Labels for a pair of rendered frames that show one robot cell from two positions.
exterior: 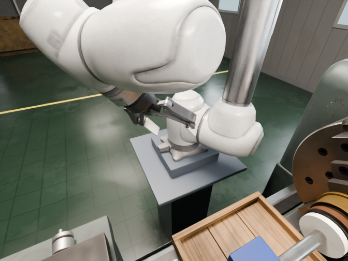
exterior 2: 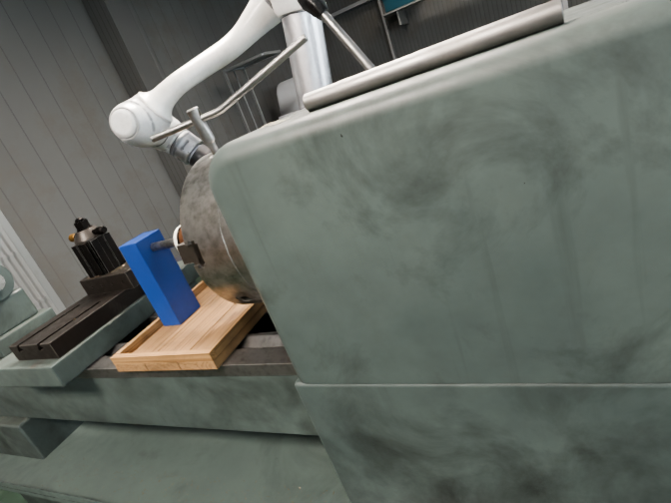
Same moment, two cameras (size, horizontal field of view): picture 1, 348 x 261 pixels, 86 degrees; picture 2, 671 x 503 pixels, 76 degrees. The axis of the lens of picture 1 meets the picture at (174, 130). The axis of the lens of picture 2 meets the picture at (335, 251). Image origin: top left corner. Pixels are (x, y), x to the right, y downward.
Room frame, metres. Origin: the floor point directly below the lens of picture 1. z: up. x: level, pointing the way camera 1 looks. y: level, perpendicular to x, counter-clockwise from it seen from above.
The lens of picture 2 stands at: (-0.13, -1.19, 1.28)
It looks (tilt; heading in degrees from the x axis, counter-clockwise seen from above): 20 degrees down; 56
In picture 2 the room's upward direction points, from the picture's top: 21 degrees counter-clockwise
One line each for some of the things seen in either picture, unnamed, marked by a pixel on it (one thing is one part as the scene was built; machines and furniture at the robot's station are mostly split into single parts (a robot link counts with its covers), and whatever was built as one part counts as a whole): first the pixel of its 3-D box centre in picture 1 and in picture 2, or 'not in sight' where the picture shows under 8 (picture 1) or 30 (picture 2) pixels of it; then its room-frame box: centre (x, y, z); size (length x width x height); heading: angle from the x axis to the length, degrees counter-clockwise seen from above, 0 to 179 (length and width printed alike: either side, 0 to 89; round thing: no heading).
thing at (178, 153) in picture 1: (179, 141); not in sight; (0.69, -0.03, 0.83); 0.22 x 0.18 x 0.06; 115
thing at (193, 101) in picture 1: (186, 116); not in sight; (0.69, -0.06, 0.97); 0.18 x 0.16 x 0.22; 56
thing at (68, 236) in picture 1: (63, 240); not in sight; (0.19, 0.25, 0.95); 0.07 x 0.04 x 0.04; 26
